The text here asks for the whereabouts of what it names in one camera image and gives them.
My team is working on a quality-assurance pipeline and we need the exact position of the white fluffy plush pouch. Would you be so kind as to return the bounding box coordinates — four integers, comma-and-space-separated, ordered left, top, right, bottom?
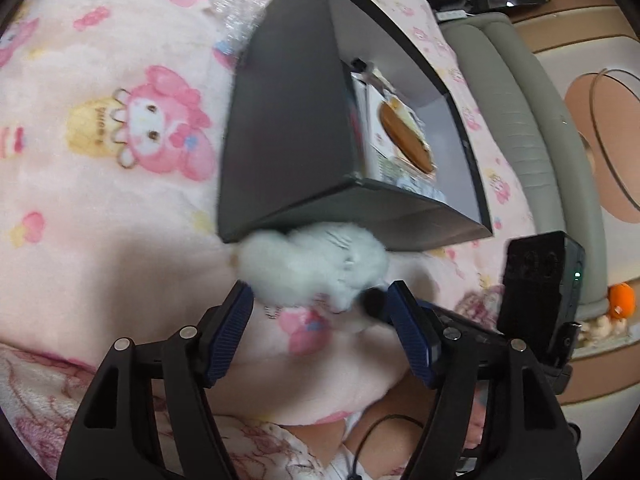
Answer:
230, 222, 390, 334

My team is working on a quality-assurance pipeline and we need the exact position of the black cardboard storage box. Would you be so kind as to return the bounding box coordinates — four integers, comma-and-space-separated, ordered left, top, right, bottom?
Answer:
218, 0, 492, 252

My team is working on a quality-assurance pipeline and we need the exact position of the brown wooden comb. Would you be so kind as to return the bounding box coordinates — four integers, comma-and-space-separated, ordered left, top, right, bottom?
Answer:
378, 102, 435, 174

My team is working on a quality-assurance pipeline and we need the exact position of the right hand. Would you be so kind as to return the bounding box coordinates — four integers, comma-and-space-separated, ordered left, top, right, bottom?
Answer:
464, 391, 486, 450

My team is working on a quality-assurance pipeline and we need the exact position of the grey padded headboard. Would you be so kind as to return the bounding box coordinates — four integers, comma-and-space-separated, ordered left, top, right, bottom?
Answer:
440, 13, 608, 320

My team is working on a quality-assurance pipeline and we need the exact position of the pink cartoon print blanket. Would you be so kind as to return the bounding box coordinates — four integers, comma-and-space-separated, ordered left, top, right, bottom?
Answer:
0, 0, 539, 480

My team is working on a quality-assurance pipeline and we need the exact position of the clear bubble wrap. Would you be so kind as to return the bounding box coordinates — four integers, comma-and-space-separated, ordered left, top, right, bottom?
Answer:
208, 0, 266, 58

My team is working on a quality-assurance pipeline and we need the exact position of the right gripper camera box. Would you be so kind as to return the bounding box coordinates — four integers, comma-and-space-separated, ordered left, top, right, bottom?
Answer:
497, 231, 586, 368

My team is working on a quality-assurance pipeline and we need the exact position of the black cable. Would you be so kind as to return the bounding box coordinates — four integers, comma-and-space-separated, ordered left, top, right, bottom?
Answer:
344, 413, 426, 480

